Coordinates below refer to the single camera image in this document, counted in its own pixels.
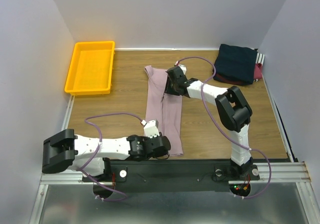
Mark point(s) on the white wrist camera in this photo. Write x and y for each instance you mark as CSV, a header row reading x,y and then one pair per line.
x,y
150,128
182,67

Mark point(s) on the aluminium frame rail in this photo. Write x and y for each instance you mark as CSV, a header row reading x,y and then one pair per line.
x,y
281,173

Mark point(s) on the striped folded tank top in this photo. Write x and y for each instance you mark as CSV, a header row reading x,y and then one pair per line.
x,y
260,58

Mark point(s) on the yellow plastic tray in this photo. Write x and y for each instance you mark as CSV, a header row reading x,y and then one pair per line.
x,y
90,69

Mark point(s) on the pink tank top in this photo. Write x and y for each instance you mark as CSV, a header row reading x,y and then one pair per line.
x,y
165,108

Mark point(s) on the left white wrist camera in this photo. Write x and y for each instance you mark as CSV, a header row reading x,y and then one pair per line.
x,y
150,128

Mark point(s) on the maroon folded tank top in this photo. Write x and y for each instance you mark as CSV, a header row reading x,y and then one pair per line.
x,y
257,72

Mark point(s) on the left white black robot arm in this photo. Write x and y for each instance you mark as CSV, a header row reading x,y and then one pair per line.
x,y
66,150

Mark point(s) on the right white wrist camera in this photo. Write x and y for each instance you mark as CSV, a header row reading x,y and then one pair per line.
x,y
182,67

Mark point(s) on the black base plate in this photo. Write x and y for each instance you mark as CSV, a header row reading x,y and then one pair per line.
x,y
173,175

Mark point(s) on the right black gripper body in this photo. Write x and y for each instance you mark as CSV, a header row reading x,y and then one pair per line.
x,y
171,82

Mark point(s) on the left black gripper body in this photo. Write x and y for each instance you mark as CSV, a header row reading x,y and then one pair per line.
x,y
148,156

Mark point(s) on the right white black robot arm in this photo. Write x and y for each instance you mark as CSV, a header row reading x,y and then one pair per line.
x,y
233,110

